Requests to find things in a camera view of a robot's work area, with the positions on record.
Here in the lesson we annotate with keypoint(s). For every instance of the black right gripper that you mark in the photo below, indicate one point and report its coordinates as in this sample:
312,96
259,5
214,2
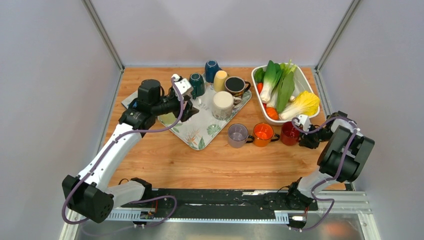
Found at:
305,140

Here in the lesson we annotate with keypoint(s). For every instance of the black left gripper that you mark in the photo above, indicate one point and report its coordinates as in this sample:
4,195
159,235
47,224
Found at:
189,110

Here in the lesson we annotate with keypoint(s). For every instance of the red mug black handle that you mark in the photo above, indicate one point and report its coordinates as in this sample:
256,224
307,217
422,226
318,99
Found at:
289,134

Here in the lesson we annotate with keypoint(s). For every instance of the orange mug black handle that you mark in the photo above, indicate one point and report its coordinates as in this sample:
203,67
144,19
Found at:
263,134

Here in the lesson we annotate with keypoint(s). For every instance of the purple mug black handle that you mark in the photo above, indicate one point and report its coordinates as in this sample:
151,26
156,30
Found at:
238,136

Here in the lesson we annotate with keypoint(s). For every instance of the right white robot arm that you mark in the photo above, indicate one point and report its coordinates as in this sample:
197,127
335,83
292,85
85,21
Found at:
342,159

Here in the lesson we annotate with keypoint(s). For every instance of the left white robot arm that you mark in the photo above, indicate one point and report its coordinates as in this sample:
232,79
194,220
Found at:
87,195

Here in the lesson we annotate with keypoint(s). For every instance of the lime green faceted mug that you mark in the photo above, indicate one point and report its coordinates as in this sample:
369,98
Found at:
167,119

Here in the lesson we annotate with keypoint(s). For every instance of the dark green faceted mug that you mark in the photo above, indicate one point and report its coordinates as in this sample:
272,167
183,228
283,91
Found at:
197,82

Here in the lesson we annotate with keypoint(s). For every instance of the large floral cream mug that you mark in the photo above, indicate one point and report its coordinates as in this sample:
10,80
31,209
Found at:
223,104

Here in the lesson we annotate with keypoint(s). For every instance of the dark blue faceted mug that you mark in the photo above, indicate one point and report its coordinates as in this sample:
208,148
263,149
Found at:
210,70

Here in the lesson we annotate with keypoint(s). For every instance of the pale yellow mug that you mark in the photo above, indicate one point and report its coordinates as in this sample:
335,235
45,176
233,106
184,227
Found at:
219,80

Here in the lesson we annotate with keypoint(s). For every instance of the black floral upright mug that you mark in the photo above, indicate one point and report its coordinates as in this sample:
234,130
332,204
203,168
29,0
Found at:
236,86

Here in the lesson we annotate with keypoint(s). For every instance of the yellow napa cabbage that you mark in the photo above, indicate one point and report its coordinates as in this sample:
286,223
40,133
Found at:
306,103

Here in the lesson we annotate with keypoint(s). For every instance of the orange carrot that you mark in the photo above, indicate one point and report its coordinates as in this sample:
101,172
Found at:
272,113

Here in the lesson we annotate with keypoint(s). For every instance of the white vegetable tub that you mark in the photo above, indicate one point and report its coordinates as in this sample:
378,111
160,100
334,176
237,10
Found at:
301,84

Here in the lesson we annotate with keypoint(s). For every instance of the floral white serving tray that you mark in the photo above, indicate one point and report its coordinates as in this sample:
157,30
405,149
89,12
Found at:
200,129

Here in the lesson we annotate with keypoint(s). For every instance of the green bok choy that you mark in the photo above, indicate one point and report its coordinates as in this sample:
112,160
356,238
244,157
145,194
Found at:
278,84

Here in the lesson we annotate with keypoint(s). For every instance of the small red tomato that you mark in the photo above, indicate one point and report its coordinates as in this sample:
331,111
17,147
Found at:
259,87

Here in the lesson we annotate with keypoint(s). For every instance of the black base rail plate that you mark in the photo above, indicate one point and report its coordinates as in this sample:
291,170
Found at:
229,204

